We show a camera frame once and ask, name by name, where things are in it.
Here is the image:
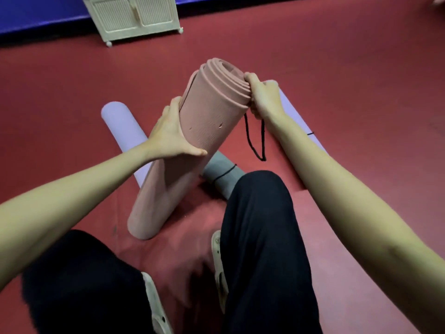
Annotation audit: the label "person's right forearm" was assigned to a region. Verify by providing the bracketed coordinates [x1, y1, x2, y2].
[269, 113, 445, 334]

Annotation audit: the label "person's left hand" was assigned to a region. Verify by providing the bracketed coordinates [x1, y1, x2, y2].
[144, 96, 208, 162]

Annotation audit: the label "white louvred cabinet on wheels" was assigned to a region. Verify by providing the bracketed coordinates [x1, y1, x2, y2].
[81, 0, 184, 48]

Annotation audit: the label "person's leg black trousers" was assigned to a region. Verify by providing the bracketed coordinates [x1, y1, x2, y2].
[21, 229, 157, 334]
[220, 170, 324, 334]

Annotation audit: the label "person's white shoe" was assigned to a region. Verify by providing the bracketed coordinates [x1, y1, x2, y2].
[141, 271, 174, 334]
[211, 230, 229, 314]

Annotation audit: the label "pink yoga mat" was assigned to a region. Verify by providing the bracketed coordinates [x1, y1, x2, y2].
[127, 58, 252, 240]

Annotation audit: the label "person's left white shoe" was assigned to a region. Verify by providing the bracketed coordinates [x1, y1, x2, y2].
[141, 271, 174, 334]

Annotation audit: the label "person's left forearm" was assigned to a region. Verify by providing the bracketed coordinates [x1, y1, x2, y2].
[0, 142, 154, 292]

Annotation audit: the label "blue padded barrier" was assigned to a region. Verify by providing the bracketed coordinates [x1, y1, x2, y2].
[0, 0, 232, 35]

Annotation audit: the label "person's right white shoe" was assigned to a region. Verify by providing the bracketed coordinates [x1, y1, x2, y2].
[211, 230, 229, 314]

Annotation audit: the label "person's left leg black trousers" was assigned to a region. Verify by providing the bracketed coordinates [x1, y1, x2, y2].
[21, 229, 157, 334]

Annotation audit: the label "person's right leg black trousers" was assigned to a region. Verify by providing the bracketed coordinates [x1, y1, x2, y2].
[220, 170, 324, 334]

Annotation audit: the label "black cord loop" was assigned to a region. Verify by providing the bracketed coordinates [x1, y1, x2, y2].
[243, 112, 267, 162]

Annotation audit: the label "black cord around grey mat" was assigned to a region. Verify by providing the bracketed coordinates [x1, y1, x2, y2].
[212, 164, 238, 183]

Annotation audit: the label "grey rolled yoga mat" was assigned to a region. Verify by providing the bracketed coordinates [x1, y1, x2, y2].
[202, 151, 246, 201]

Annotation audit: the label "light purple rolled yoga mat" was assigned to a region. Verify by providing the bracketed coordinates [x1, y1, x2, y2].
[265, 80, 328, 154]
[101, 101, 154, 188]

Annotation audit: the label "person's right hand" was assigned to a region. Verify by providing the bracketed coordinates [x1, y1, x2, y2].
[243, 72, 289, 124]

